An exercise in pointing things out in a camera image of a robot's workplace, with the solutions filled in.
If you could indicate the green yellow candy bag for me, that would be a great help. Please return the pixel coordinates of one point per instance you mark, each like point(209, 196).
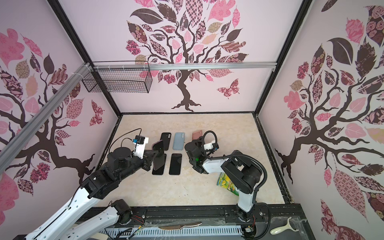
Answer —
point(225, 182)

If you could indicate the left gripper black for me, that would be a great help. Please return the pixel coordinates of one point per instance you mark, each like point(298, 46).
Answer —
point(148, 159)

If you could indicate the black smartphone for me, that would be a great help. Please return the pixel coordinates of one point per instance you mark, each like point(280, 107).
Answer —
point(159, 171)

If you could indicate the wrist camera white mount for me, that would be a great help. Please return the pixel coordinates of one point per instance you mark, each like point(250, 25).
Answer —
point(140, 144)
point(212, 146)

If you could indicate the aluminium rail back wall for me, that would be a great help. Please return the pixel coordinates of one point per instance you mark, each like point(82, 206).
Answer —
point(199, 66)

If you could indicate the wooden knife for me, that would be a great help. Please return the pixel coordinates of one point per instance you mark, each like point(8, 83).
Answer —
point(180, 226)

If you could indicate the light blue phone case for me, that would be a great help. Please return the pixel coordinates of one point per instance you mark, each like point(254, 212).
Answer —
point(179, 141)

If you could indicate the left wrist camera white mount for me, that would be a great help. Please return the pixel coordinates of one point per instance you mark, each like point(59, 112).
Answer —
point(140, 144)

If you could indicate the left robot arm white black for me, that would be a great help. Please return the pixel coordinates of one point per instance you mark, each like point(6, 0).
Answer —
point(122, 163)

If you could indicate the aluminium rail left wall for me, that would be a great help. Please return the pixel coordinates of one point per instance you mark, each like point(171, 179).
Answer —
point(11, 150)

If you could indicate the black wire basket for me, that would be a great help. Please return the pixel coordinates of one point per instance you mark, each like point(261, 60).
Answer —
point(119, 77)

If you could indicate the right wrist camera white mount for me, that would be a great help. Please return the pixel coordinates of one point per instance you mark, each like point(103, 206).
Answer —
point(212, 146)

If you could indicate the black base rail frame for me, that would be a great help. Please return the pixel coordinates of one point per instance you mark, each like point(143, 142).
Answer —
point(264, 218)

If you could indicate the white perforated cable tray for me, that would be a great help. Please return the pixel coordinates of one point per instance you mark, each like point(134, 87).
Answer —
point(157, 233)

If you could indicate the pink phone case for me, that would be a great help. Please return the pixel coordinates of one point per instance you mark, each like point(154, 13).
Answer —
point(197, 134)

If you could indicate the black phone case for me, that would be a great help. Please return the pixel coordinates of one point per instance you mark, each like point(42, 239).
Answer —
point(166, 138)

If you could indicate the aluminium rail wall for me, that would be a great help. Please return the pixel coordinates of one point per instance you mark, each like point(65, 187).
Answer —
point(11, 150)
point(199, 66)

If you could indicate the black phone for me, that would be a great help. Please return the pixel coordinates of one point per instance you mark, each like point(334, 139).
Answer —
point(159, 159)
point(175, 165)

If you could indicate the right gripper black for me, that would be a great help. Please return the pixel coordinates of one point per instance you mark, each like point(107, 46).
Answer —
point(198, 142)

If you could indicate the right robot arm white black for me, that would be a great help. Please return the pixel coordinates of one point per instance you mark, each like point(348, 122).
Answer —
point(246, 173)

